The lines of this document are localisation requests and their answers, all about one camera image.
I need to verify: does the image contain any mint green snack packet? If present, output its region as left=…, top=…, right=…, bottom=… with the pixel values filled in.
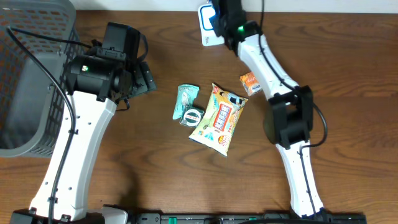
left=172, top=84, right=200, bottom=119

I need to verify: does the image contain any round dark green packet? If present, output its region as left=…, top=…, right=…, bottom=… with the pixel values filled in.
left=180, top=106, right=205, bottom=128

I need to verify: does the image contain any small orange juice carton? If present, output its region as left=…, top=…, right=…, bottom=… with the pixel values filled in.
left=239, top=72, right=262, bottom=96

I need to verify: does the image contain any yellow snack bag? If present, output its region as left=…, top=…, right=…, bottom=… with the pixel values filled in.
left=189, top=83, right=248, bottom=156

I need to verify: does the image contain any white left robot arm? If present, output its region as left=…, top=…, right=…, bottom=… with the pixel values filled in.
left=10, top=55, right=155, bottom=223

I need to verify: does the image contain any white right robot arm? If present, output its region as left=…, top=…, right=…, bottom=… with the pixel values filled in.
left=210, top=0, right=323, bottom=220

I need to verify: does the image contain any white barcode scanner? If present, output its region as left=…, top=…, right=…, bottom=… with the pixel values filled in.
left=197, top=1, right=224, bottom=47

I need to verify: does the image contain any grey plastic mesh basket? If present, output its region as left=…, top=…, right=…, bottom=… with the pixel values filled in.
left=1, top=0, right=84, bottom=157

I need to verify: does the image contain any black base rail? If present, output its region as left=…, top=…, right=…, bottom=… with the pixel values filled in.
left=129, top=213, right=367, bottom=224

